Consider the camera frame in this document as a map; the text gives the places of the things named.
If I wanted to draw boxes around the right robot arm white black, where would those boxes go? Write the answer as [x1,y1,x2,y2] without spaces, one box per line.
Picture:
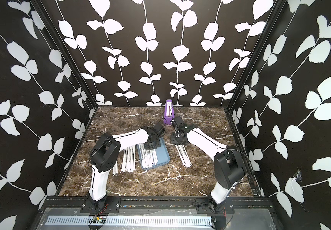
[171,116,247,213]

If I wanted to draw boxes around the small electronics board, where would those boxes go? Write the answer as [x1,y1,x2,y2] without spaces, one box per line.
[88,216,107,225]

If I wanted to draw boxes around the purple metronome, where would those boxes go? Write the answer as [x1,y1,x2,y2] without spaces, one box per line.
[163,99,175,125]

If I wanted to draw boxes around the blue storage box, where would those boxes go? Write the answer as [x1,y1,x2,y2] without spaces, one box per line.
[136,138,170,171]

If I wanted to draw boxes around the white perforated cable duct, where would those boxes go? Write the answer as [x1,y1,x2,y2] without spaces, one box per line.
[44,216,213,227]

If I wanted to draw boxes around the left pile white straw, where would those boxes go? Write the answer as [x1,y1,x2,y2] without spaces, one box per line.
[120,145,136,173]

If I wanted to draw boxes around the black mounting rail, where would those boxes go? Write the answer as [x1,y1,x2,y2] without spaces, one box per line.
[42,196,274,215]

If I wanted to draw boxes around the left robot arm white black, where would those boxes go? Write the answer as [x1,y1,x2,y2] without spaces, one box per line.
[88,123,166,202]

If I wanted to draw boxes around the right pile white straw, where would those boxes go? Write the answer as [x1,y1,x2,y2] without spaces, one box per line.
[175,145,192,168]

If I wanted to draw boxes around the pile white straw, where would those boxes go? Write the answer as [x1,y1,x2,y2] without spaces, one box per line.
[175,145,192,168]
[120,145,136,173]

